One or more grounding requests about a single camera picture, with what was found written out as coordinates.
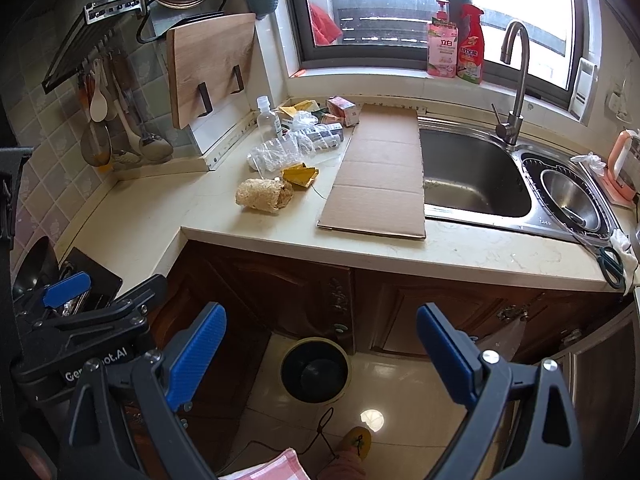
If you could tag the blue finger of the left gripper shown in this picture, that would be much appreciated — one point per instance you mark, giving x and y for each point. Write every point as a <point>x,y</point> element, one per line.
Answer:
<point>142,299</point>
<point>63,291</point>

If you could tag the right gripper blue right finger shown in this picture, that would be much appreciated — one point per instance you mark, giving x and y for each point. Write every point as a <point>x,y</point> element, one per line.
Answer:
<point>477,380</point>

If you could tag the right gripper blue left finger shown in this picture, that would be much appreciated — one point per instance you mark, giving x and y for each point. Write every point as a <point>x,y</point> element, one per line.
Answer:
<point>165,380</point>

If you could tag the brown paper bag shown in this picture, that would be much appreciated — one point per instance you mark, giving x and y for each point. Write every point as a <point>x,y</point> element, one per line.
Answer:
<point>266,195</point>

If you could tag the yellow wrapper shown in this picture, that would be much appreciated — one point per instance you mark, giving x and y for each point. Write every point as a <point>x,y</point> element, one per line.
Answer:
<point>300,175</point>

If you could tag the clear plastic bag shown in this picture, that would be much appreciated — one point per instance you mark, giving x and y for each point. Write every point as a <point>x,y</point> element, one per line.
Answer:
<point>280,153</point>

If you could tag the clear plastic bottle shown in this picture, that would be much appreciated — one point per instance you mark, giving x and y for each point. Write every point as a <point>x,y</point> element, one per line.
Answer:
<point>268,121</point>

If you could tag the blue white medicine box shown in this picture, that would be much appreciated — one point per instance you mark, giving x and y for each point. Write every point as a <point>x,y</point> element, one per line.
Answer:
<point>325,136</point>

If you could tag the pink white carton box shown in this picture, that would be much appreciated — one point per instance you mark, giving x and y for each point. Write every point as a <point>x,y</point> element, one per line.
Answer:
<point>347,112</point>

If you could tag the yellow white paper bag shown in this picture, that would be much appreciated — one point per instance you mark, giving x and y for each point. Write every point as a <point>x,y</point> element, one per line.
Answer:
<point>290,111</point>

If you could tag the round black trash bin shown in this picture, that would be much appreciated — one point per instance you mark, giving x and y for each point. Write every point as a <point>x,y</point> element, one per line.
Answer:
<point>315,371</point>

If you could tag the black stove top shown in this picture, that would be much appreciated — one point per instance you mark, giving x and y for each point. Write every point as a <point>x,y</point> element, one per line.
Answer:
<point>40,269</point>

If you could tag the yellow slipper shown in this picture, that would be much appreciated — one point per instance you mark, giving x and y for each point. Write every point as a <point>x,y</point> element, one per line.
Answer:
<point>356,442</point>

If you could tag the mesh strainer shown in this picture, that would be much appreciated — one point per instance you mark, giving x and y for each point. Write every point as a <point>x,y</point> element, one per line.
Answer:
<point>95,142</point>

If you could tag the steel ladle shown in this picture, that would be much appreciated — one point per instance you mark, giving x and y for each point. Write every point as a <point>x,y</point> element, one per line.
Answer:
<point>150,146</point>

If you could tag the white rice spoon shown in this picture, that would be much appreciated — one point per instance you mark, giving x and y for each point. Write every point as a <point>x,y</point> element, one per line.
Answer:
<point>98,105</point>

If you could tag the steel bowl in sink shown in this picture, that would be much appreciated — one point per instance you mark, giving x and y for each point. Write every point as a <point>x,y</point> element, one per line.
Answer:
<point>571,199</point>

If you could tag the stainless steel sink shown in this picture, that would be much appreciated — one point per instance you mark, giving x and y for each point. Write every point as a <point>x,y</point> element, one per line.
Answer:
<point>470,176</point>

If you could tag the brown cardboard sheet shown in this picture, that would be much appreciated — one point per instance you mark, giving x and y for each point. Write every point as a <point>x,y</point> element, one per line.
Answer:
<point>379,186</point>

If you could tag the pink dish rack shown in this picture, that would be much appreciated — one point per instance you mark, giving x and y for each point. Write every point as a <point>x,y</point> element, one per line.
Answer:
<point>622,166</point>

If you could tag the wooden cutting board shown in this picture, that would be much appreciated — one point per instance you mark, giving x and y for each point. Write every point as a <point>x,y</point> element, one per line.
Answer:
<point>208,60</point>

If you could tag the red cloth outside window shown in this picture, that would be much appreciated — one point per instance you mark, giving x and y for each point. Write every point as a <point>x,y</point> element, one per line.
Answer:
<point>324,29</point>

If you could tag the red spray cleaner bottle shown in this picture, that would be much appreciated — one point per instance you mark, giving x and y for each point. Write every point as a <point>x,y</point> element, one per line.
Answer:
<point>471,44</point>

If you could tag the pink dish soap bottle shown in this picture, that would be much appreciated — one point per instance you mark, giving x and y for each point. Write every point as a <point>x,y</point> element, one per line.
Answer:
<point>442,43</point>

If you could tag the black handled scissors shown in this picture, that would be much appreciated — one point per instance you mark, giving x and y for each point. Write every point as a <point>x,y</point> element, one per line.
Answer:
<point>611,266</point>

